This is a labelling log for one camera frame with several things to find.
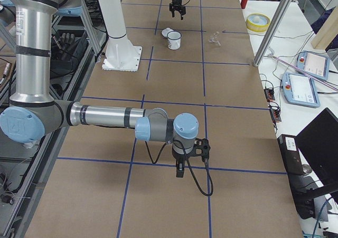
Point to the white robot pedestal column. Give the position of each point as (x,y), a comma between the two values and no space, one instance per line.
(120,54)

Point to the aluminium frame post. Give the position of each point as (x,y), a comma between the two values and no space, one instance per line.
(275,22)

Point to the far teach pendant tablet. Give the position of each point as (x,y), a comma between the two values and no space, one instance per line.
(315,64)

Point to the black computer monitor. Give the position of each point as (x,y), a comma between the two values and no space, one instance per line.
(318,144)

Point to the wooden beam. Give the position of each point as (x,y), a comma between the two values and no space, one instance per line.
(325,28)

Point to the white enamel cup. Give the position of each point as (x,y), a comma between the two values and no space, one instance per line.
(174,40)

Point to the teach pendant tablet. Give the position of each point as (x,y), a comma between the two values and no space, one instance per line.
(315,64)
(300,90)

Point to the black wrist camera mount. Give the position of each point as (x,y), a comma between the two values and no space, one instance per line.
(201,149)

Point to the yellow tape roll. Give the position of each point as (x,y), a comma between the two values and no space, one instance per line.
(257,22)

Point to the near teach pendant tablet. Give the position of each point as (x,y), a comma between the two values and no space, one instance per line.
(300,90)

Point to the white enamel lid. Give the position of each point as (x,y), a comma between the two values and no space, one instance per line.
(165,32)

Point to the black desktop box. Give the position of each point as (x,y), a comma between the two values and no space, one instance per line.
(290,154)

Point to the reacher grabber stick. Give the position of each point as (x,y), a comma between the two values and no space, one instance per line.
(328,85)

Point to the orange relay board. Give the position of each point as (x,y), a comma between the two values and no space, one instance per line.
(275,114)
(269,94)

